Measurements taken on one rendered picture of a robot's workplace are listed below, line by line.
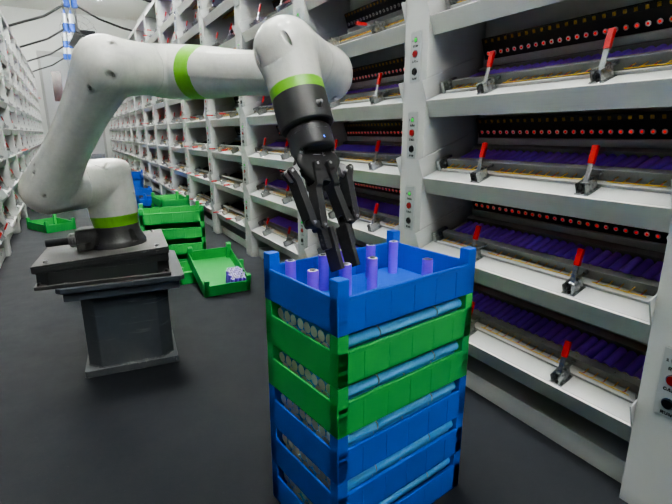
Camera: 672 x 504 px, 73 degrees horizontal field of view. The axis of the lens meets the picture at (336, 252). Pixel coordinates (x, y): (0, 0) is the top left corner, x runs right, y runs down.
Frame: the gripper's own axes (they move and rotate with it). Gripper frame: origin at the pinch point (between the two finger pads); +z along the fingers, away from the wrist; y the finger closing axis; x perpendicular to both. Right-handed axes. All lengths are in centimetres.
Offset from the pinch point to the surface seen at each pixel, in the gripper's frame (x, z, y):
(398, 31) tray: -18, -58, -53
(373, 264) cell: 1.0, 3.9, -5.0
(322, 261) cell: -5.1, 1.0, 0.5
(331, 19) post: -61, -95, -72
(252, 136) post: -143, -85, -73
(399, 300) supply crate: 7.8, 10.4, -2.1
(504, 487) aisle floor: -5, 52, -27
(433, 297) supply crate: 7.3, 11.6, -9.9
